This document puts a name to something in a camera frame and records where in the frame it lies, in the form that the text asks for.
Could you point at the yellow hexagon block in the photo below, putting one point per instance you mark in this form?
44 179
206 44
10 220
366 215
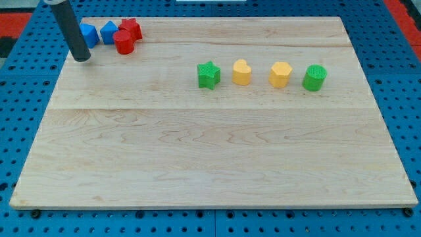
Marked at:
279 74

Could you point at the green star block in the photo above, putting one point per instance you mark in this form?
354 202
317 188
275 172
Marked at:
208 75

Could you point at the red star block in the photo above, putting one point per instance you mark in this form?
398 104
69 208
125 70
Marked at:
133 27

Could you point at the blue pentagon block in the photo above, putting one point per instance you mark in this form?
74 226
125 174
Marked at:
107 32

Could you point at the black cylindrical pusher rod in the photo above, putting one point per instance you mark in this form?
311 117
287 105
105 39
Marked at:
68 24

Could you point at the wooden board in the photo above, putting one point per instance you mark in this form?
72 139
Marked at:
136 132

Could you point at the green cylinder block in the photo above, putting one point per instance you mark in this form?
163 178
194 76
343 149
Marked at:
314 78

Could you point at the red cylinder block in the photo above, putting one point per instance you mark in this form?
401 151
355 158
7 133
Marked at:
123 42

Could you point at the blue cube block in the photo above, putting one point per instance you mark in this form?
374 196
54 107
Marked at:
90 35

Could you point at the yellow heart block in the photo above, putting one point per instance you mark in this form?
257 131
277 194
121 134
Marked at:
241 74

